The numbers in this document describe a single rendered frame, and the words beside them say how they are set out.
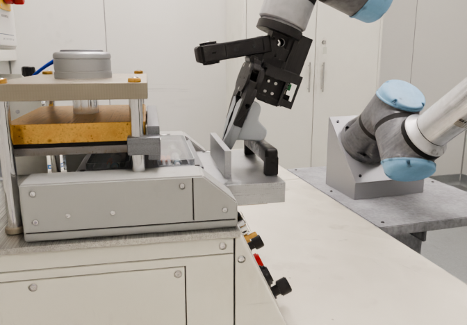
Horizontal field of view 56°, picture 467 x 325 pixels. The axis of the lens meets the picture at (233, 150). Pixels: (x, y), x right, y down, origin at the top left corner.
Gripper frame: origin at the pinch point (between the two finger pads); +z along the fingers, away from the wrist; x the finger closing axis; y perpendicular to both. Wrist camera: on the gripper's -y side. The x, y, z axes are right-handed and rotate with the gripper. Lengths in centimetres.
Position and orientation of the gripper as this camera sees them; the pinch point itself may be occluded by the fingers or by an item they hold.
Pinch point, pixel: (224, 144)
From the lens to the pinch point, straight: 69.0
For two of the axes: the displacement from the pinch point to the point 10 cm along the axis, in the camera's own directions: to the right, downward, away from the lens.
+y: 9.2, 3.0, 2.4
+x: -1.9, -2.1, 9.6
